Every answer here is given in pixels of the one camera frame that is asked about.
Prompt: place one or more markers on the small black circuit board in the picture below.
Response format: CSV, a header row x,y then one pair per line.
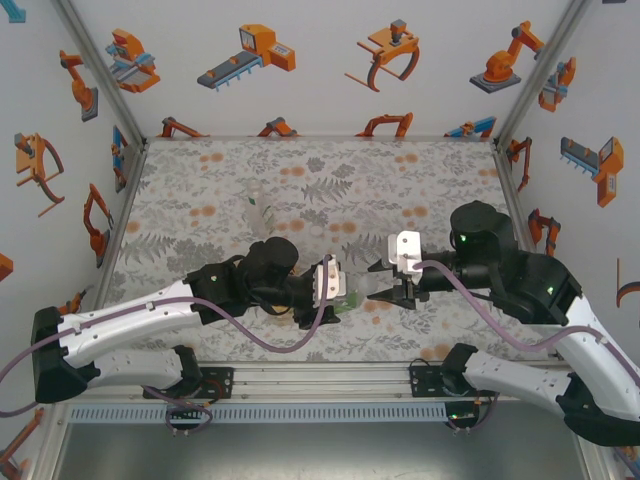
x,y
462,414

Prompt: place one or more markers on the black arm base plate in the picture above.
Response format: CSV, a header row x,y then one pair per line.
x,y
222,385
425,380

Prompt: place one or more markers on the white bottle cap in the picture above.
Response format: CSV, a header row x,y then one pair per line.
x,y
316,232

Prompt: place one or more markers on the white label jasmine tea bottle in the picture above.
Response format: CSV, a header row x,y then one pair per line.
x,y
257,215

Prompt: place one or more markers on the aluminium side rail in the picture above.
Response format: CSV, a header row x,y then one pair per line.
x,y
125,210
510,195

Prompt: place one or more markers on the aluminium table rail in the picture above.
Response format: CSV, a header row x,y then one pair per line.
x,y
320,382

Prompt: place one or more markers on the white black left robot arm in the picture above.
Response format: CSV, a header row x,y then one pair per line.
x,y
125,315

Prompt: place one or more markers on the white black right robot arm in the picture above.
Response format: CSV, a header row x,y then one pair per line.
x,y
515,380

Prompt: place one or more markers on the aluminium frame post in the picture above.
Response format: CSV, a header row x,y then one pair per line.
x,y
47,445
540,75
595,460
100,75

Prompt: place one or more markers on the green label clear bottle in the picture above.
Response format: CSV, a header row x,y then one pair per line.
x,y
350,300

